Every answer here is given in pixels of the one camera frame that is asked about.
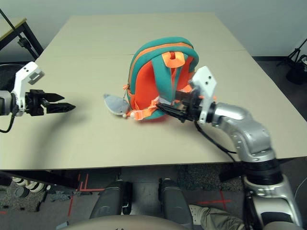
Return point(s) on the khaki trouser leg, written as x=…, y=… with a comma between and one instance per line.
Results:
x=220, y=220

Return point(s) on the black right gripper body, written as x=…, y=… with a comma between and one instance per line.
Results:
x=189, y=105

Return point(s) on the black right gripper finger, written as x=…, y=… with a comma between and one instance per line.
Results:
x=168, y=107
x=176, y=116

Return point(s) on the black white striped object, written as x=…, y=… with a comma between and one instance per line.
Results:
x=33, y=185

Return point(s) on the grey robot torso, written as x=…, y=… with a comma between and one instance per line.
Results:
x=134, y=224

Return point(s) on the black round bin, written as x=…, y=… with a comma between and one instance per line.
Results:
x=7, y=76

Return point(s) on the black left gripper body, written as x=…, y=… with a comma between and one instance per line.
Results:
x=33, y=103

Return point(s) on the dark grey robot leg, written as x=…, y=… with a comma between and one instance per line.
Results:
x=110, y=198
x=175, y=198

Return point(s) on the tan side table black frame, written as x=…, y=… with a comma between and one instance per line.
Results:
x=6, y=30

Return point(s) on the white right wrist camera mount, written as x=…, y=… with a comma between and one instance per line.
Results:
x=206, y=79

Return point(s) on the orange and teal backpack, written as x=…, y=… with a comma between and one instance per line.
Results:
x=144, y=81

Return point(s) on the dark grey right robot leg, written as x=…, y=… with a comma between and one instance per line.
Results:
x=175, y=198

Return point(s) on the white shoe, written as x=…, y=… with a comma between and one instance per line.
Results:
x=197, y=213

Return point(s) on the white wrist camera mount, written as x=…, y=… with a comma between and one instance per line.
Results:
x=21, y=76
x=206, y=79

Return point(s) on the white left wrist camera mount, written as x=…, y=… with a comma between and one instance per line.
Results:
x=21, y=76

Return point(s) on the grey plush shark toy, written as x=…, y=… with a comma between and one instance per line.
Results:
x=116, y=105

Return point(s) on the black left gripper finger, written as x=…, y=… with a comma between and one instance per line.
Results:
x=62, y=107
x=55, y=97

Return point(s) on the dark grey left robot leg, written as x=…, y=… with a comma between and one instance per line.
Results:
x=110, y=198

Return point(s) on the black tripod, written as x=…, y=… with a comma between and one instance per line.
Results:
x=296, y=51

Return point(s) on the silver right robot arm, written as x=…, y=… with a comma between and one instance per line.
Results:
x=251, y=134

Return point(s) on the black pole with clamp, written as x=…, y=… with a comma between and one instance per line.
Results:
x=22, y=43

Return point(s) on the small grey cylinder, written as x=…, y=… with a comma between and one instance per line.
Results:
x=21, y=192

